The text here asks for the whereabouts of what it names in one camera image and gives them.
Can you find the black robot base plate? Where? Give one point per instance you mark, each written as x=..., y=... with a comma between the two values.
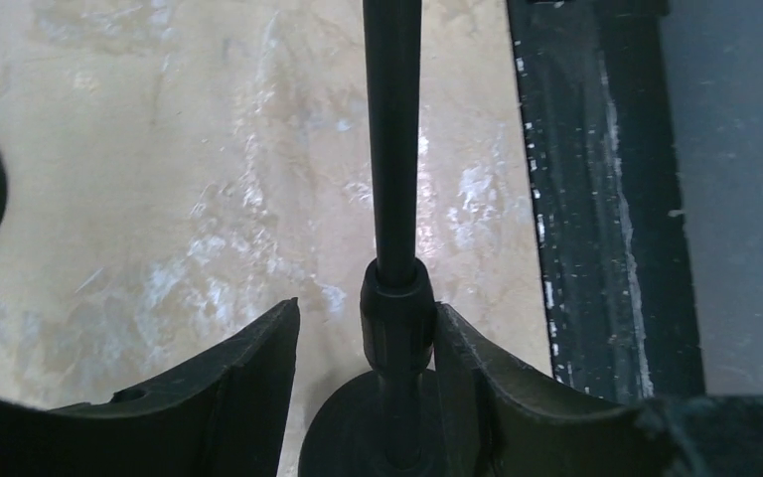
x=608, y=210

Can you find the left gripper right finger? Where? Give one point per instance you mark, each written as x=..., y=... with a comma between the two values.
x=502, y=417

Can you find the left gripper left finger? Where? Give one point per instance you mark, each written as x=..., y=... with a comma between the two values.
x=220, y=413

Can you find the black stand with shock mount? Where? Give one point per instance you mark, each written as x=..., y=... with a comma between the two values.
x=401, y=417

